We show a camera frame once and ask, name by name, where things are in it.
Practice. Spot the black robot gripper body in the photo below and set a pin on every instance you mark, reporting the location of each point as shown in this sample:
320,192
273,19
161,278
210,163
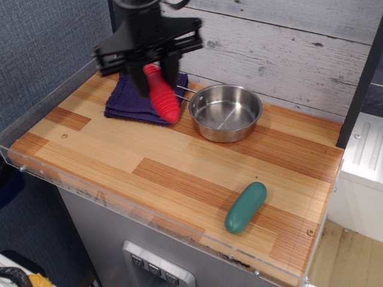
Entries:
153,35

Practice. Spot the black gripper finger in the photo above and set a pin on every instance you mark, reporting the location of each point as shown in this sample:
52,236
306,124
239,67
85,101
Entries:
170,67
138,79

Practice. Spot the red-handled metal fork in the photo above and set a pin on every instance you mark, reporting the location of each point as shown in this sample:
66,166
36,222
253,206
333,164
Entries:
161,95

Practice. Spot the folded purple towel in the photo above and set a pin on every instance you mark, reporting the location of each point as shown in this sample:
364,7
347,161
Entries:
124,103

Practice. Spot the small steel saucepan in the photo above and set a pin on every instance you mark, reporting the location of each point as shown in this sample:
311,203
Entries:
224,113

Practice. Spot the green toy sausage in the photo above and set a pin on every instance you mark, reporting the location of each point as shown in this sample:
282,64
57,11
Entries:
245,207

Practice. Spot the clear acrylic table guard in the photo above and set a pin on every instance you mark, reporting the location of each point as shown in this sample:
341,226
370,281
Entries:
294,155

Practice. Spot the steel cabinet with dispenser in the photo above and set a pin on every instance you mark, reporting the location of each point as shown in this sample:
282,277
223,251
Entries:
129,245

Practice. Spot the black and yellow bag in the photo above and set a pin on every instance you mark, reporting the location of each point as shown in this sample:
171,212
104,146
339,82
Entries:
17,270

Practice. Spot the white side cabinet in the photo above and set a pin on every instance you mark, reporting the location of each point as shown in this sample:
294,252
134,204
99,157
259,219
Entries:
356,202

